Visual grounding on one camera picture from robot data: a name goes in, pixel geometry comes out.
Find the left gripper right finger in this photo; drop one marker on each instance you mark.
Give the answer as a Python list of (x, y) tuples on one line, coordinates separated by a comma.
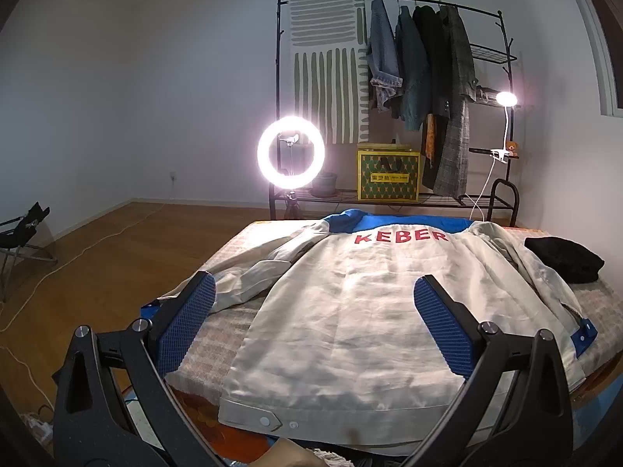
[(459, 337)]

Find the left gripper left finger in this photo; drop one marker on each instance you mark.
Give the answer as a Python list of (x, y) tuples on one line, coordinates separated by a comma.
[(172, 323)]

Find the white and blue jacket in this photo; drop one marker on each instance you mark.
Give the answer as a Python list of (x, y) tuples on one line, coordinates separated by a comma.
[(337, 351)]

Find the black clothes rack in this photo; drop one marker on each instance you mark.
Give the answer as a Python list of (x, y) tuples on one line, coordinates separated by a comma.
[(503, 58)]

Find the black folded garment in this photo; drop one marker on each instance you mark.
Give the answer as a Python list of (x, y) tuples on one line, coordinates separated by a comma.
[(572, 261)]

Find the grey plaid hanging coat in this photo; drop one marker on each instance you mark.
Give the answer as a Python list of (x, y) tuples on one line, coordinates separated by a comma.
[(450, 178)]

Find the yellow green storage box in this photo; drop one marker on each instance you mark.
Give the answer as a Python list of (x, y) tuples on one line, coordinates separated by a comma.
[(388, 173)]

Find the dark plant pot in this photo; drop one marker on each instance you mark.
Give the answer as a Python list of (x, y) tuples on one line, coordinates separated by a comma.
[(324, 185)]

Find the dark green hanging jacket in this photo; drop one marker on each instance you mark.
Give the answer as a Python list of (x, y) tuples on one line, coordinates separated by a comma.
[(416, 82)]

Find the white clip desk lamp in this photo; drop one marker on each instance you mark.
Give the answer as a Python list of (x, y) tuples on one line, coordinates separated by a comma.
[(502, 154)]

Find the denim jacket on hanger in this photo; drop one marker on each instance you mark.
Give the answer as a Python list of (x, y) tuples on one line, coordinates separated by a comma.
[(386, 80)]

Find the striped hanging cloth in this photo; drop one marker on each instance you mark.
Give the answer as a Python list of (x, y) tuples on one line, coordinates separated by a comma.
[(328, 45)]

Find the ring light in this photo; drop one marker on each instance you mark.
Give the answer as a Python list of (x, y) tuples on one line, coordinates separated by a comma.
[(295, 125)]

